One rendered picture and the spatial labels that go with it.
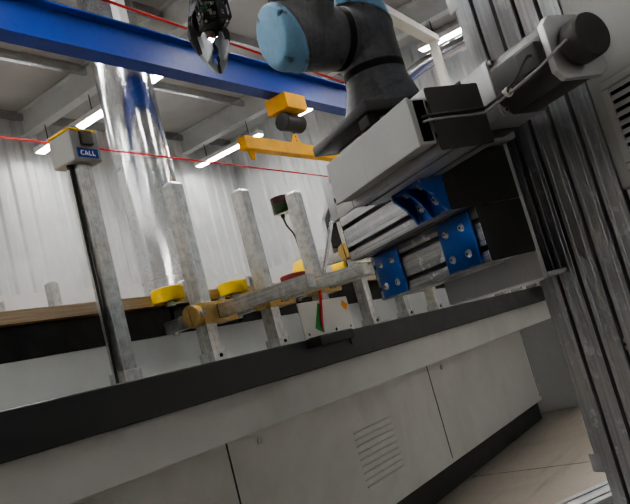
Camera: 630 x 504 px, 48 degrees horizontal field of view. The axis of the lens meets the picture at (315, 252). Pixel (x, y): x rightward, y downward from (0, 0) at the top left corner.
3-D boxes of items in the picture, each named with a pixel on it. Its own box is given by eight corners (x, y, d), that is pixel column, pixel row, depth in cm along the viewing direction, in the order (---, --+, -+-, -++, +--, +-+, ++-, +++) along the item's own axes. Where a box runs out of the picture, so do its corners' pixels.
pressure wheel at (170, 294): (191, 329, 179) (181, 285, 180) (194, 326, 171) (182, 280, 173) (159, 337, 176) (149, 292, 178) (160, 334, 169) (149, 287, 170)
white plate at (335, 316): (355, 328, 211) (346, 295, 212) (307, 339, 189) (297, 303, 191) (354, 328, 211) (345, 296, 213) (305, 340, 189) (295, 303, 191)
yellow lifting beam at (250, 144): (351, 168, 774) (344, 140, 779) (249, 156, 635) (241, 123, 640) (345, 171, 779) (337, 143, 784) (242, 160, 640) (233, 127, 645)
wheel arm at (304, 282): (318, 290, 153) (313, 271, 154) (309, 291, 150) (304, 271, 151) (176, 336, 176) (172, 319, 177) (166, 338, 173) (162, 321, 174)
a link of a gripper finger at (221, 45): (226, 63, 154) (215, 24, 155) (219, 76, 159) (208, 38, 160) (240, 62, 155) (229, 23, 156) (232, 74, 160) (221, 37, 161)
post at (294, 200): (343, 348, 204) (300, 190, 211) (336, 350, 201) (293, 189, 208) (333, 351, 206) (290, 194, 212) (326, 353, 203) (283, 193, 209)
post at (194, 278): (230, 380, 162) (181, 180, 169) (220, 382, 159) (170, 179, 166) (219, 383, 164) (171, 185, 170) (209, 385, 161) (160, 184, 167)
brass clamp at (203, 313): (240, 317, 169) (235, 297, 170) (202, 324, 158) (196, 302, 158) (221, 324, 172) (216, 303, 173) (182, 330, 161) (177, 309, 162)
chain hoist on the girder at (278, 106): (316, 140, 717) (304, 95, 724) (296, 137, 689) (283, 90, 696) (297, 150, 732) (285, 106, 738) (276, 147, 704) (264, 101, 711)
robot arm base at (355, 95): (442, 98, 129) (427, 48, 130) (371, 106, 123) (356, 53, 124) (401, 131, 143) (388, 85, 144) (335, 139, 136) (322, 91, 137)
